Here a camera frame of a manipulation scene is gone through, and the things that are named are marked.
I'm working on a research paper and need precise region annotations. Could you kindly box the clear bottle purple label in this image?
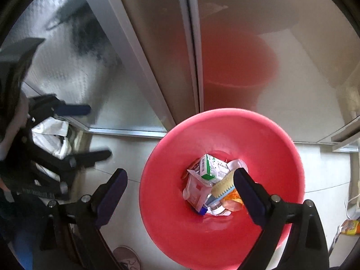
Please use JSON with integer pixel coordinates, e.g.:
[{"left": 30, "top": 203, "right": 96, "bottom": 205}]
[{"left": 198, "top": 194, "right": 231, "bottom": 216}]

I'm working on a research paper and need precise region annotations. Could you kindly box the white green medicine box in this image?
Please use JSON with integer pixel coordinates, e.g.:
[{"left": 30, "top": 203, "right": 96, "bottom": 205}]
[{"left": 189, "top": 154, "right": 230, "bottom": 185}]

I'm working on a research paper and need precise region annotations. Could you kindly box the white paper leaflet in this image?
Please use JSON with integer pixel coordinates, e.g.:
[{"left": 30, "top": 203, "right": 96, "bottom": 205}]
[{"left": 182, "top": 169, "right": 212, "bottom": 213}]

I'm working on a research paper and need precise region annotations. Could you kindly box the orange clear plastic container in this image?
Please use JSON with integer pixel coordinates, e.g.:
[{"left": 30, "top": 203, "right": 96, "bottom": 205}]
[{"left": 221, "top": 189, "right": 244, "bottom": 212}]

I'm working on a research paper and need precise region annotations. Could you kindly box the yellow bristle blue brush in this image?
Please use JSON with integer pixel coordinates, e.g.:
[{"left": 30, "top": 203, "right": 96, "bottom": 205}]
[{"left": 211, "top": 170, "right": 235, "bottom": 199}]

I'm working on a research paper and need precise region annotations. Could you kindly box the red trash bin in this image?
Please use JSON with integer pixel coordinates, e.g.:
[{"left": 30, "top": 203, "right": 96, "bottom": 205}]
[{"left": 139, "top": 108, "right": 304, "bottom": 269}]

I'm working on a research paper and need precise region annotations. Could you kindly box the person left hand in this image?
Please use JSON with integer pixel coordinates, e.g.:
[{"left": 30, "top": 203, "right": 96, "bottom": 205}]
[{"left": 0, "top": 91, "right": 31, "bottom": 191}]

